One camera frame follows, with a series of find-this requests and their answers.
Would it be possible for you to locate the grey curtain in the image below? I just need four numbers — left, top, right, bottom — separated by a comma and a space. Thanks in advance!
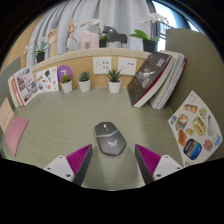
25, 0, 158, 68

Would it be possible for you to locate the red and white magazine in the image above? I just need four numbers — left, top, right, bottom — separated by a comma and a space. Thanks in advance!
12, 65, 39, 108

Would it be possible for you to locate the black book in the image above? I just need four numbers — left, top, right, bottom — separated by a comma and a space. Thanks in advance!
126, 51, 177, 109

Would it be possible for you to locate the small succulent in white pot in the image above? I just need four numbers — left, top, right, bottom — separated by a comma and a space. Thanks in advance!
77, 70, 92, 93
105, 67, 124, 95
60, 73, 73, 94

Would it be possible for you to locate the dark grey computer mouse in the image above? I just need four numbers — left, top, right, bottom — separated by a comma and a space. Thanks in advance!
94, 121, 128, 157

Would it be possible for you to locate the dark-framed window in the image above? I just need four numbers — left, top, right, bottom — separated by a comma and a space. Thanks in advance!
151, 0, 201, 51

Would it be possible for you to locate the pink mouse pad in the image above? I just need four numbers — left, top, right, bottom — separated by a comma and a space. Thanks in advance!
4, 115, 30, 158

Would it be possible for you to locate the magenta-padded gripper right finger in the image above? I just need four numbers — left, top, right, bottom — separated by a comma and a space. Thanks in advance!
134, 143, 184, 185

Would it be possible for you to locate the colourful food sticker sheet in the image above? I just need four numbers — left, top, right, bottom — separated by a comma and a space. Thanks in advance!
167, 90, 223, 168

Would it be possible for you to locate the grey-green desk partition panel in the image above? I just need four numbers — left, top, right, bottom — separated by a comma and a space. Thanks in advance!
165, 28, 224, 168
0, 56, 23, 101

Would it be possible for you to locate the dark wooden horse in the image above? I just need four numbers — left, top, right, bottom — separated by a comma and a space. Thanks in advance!
102, 25, 129, 46

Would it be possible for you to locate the beige card sign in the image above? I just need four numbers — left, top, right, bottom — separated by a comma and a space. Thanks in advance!
0, 97, 15, 134

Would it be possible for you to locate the white wall outlet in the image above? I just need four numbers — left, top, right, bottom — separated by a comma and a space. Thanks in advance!
117, 56, 138, 76
92, 56, 113, 75

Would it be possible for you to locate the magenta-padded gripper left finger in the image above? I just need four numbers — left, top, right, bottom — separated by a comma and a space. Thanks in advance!
43, 144, 94, 187

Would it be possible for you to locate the light wooden ledge shelf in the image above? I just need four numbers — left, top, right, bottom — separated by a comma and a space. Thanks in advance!
20, 47, 168, 89

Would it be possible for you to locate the pink wooden horse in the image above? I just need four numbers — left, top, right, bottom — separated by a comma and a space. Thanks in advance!
77, 30, 101, 50

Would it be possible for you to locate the wooden mannequin figure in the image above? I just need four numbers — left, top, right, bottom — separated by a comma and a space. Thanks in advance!
65, 17, 78, 52

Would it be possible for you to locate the tan book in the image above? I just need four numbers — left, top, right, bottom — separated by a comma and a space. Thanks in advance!
9, 74, 22, 108

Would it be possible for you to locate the purple round sign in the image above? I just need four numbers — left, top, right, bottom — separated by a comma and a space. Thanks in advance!
56, 64, 75, 83

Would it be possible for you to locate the wooden hand model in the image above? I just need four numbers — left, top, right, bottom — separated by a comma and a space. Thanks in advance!
44, 27, 60, 58

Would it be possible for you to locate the white sticker sheet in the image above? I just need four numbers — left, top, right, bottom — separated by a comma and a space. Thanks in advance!
34, 66, 60, 94

